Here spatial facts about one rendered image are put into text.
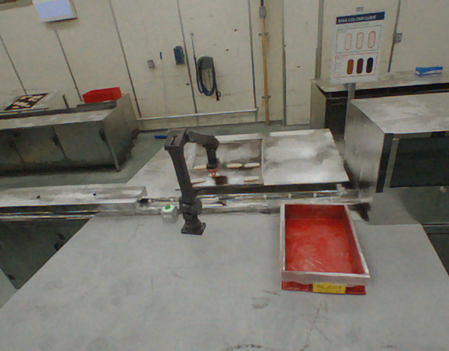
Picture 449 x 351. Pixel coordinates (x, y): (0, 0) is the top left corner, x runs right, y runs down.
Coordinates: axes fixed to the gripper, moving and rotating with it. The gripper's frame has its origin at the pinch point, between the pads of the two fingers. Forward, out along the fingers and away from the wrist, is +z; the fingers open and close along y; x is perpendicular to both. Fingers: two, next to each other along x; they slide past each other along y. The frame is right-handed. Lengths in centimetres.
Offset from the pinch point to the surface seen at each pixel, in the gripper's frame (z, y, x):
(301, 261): 2, -62, -53
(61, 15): -81, 322, 321
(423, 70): 9, 222, -196
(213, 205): 2.8, -27.4, -4.9
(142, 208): 3.2, -32.1, 36.9
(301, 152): 0, 26, -55
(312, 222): 5, -35, -59
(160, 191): 10.1, -7.1, 37.6
